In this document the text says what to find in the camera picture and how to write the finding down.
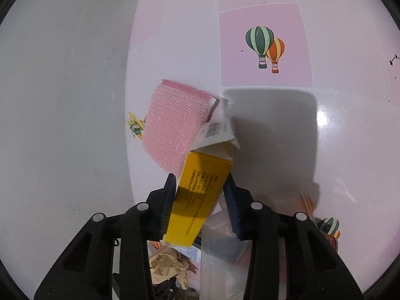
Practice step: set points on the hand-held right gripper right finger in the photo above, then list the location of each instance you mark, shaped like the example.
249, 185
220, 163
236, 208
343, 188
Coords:
232, 209

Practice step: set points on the packaged pink sponge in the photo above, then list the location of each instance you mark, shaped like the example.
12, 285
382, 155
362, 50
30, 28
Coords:
175, 122

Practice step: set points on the crumpled brown paper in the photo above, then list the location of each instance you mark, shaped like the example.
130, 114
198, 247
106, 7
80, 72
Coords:
165, 265

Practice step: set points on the clear plastic bag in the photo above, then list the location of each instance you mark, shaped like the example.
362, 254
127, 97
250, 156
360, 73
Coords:
218, 256

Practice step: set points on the yellow cardboard box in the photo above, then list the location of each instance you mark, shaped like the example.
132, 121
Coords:
200, 190

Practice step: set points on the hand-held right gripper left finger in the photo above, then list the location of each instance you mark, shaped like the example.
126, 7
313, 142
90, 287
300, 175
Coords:
167, 206

